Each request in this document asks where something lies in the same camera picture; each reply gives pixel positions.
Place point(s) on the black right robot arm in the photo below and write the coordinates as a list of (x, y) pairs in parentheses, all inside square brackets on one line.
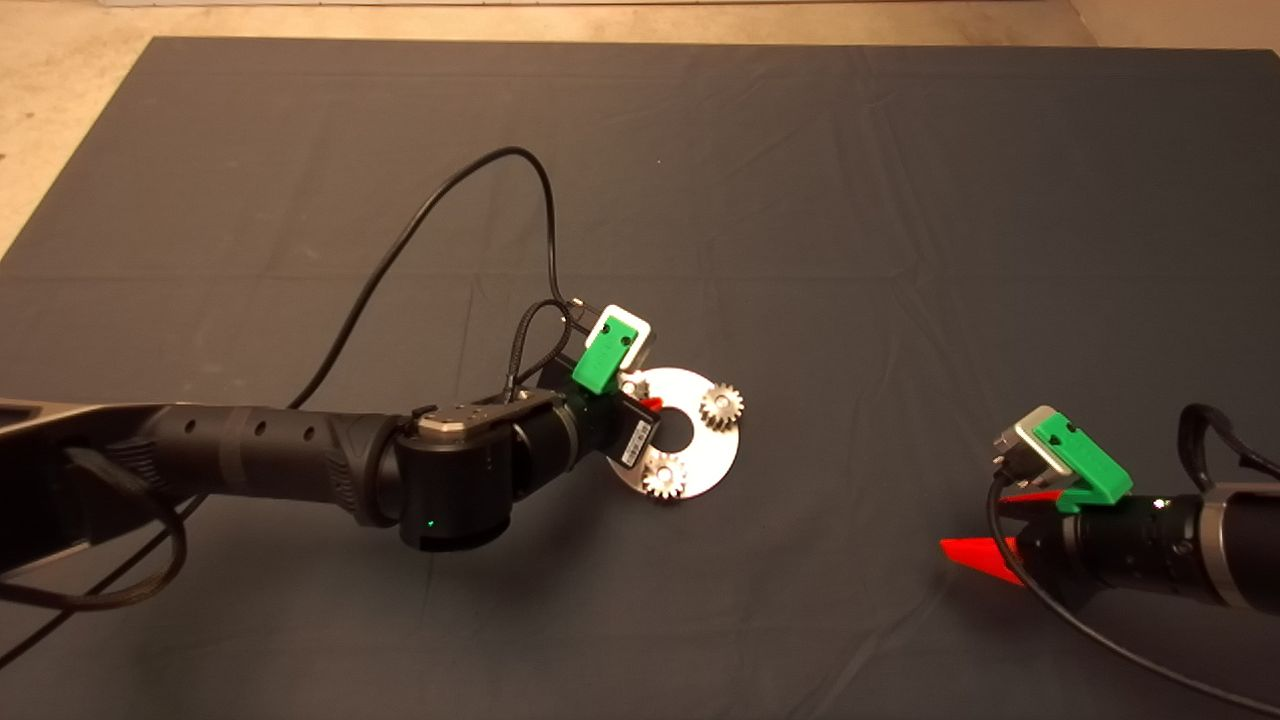
[(1245, 550)]

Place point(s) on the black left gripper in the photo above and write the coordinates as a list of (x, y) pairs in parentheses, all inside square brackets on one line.
[(595, 430)]

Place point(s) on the small steel planetary gear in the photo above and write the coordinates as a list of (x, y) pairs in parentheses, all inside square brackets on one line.
[(632, 385), (713, 412), (655, 485)]

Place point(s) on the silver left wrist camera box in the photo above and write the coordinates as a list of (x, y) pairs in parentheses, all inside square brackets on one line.
[(642, 345)]

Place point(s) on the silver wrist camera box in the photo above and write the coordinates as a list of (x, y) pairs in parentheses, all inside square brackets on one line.
[(1030, 435), (642, 345)]

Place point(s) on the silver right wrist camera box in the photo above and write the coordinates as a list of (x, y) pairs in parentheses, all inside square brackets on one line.
[(1030, 435)]

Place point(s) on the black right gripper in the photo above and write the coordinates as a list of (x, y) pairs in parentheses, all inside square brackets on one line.
[(1110, 550)]

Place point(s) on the green right camera mount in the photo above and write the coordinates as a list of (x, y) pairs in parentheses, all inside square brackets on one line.
[(1090, 465)]

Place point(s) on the dark grey table cloth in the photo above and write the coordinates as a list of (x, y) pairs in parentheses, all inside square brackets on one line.
[(850, 150)]

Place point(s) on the green left camera mount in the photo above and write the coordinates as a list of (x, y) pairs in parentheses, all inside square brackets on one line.
[(600, 360)]

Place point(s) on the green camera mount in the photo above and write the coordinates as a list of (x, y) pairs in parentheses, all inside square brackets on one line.
[(1090, 465), (600, 360)]

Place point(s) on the round metal carrier plate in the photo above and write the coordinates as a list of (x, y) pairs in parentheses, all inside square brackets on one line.
[(715, 460)]

